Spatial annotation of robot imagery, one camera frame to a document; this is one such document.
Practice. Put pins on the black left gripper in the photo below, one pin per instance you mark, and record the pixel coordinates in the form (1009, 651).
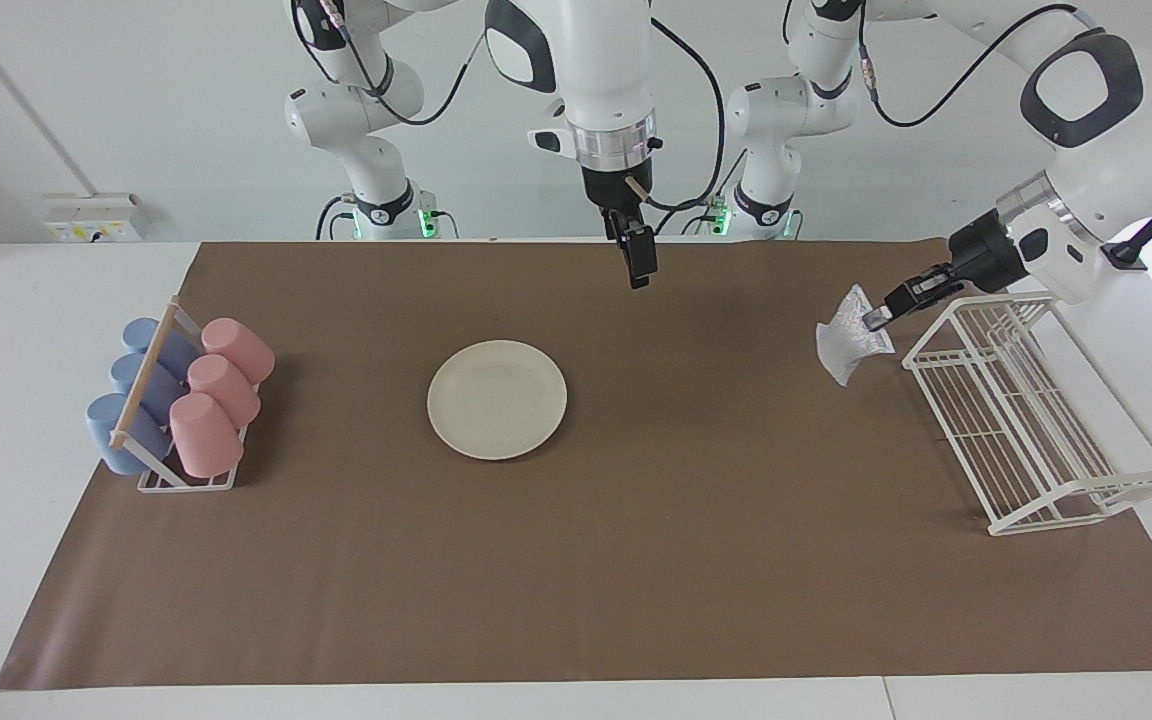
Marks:
(986, 255)

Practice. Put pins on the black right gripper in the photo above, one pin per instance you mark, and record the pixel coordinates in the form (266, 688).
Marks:
(618, 188)

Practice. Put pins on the silver mesh sponge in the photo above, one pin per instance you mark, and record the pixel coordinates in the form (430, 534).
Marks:
(848, 345)

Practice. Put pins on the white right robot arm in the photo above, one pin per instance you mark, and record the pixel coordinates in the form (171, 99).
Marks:
(596, 60)

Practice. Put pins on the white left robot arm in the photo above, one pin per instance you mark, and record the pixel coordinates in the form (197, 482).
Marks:
(1136, 130)

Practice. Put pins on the white round plate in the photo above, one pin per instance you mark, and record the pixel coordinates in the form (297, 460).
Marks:
(496, 400)

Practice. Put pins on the white box green light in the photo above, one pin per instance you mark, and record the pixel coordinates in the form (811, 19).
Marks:
(428, 222)
(719, 215)

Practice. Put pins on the brown table mat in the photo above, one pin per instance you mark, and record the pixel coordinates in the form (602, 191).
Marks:
(636, 560)

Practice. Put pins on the pink cup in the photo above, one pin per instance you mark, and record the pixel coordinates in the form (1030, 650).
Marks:
(236, 348)
(224, 390)
(204, 435)

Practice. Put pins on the blue cup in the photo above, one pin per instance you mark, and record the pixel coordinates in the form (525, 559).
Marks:
(141, 335)
(126, 372)
(101, 425)

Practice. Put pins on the cup holder tray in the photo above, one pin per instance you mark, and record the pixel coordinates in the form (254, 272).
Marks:
(146, 370)

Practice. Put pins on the white wall socket strip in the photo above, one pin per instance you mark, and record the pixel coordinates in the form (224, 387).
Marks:
(96, 218)

